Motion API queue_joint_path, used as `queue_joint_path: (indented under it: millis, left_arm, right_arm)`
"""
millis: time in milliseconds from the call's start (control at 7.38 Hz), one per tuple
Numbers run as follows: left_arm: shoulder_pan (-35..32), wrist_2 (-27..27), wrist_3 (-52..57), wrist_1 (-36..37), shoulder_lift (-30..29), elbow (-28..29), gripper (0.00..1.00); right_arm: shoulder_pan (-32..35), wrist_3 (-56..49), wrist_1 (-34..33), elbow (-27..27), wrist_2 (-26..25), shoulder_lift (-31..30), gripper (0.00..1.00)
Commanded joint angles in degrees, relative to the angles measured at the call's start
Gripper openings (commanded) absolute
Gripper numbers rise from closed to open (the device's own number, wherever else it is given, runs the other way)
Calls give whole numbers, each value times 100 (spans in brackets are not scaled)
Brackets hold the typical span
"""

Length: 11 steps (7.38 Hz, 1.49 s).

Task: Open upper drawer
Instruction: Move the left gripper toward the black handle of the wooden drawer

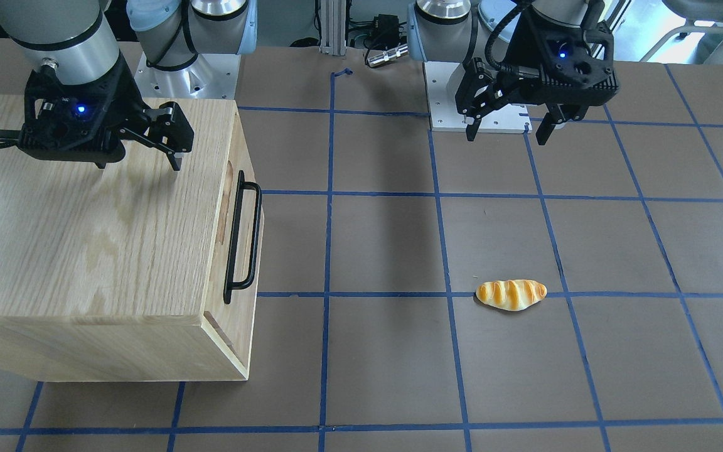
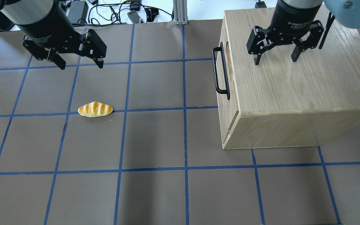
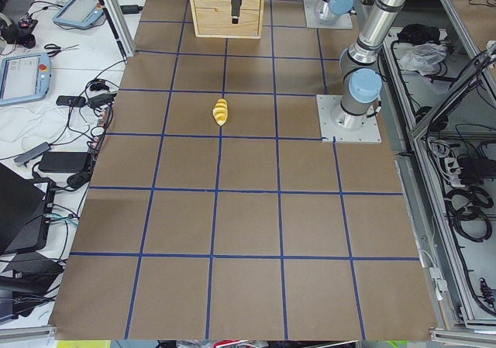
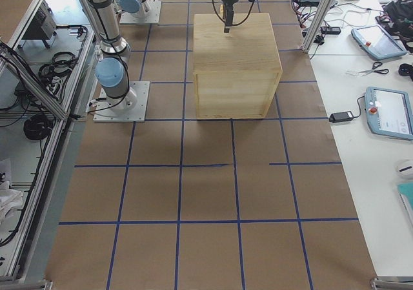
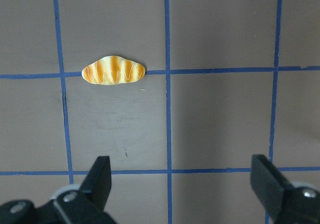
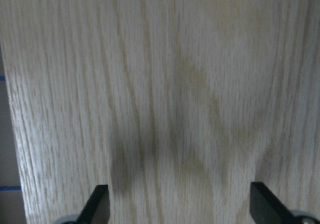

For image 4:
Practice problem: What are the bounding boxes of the black power adapter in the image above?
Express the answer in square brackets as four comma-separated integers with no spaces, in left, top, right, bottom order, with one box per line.
[328,111,354,123]

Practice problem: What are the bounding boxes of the blue teach pendant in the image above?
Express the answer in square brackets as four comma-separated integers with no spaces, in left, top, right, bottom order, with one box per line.
[351,25,407,61]
[365,87,412,141]

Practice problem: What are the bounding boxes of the black handled scissors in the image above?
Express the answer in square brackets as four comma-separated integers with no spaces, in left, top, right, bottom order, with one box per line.
[359,61,389,76]

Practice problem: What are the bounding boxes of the near blue teach pendant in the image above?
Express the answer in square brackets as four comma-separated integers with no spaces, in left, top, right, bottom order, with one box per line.
[365,87,412,141]

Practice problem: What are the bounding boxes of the aluminium frame post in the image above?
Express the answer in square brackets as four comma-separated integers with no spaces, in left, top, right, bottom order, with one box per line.
[301,0,333,53]

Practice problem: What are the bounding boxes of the far blue teach pendant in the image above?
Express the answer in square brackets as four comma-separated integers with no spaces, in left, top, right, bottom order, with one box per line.
[351,25,407,61]

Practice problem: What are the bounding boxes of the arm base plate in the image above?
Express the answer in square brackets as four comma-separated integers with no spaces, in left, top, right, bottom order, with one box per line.
[119,0,162,25]
[93,81,150,123]

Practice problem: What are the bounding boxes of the wooden drawer cabinet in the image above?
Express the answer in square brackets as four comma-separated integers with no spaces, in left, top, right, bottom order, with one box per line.
[193,13,283,119]

